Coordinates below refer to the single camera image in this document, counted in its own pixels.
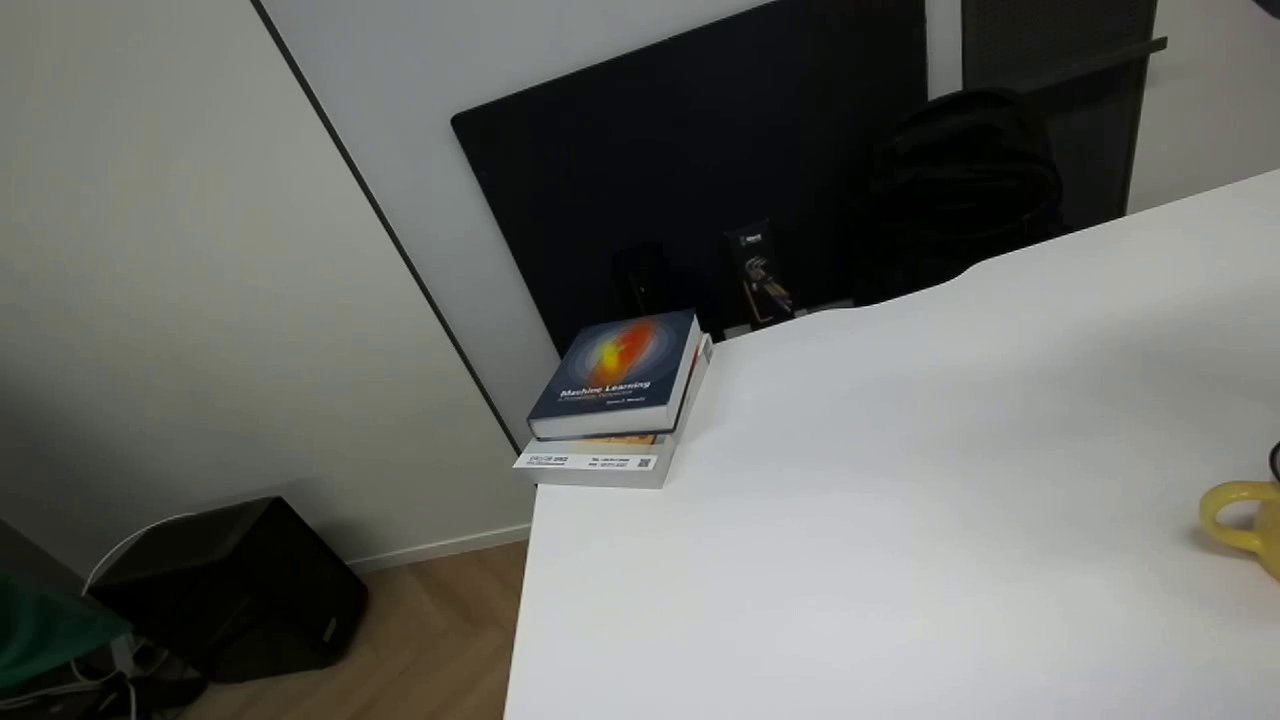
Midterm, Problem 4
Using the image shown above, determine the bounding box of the yellow cup with dark rim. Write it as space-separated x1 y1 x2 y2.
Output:
1192 477 1280 582

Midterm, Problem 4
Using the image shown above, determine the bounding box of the blue book with orange cover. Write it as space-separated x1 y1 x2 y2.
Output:
525 308 707 442

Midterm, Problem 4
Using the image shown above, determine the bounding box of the stack of books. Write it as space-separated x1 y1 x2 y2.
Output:
510 331 717 491

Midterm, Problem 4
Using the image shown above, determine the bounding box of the small metal clamp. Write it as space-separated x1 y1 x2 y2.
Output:
731 228 800 326

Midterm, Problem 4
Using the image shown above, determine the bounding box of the large black flat panel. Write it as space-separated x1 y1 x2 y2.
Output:
446 0 931 361

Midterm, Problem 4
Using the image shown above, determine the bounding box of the black backpack behind table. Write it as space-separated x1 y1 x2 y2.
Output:
851 84 1069 308

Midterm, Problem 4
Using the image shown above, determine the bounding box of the black box speaker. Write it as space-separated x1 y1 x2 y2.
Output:
86 491 373 688

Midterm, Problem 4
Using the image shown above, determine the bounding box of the green cloth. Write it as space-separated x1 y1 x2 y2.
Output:
0 572 137 699

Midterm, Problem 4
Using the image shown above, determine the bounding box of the white cable on floor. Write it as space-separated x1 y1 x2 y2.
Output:
76 513 204 594

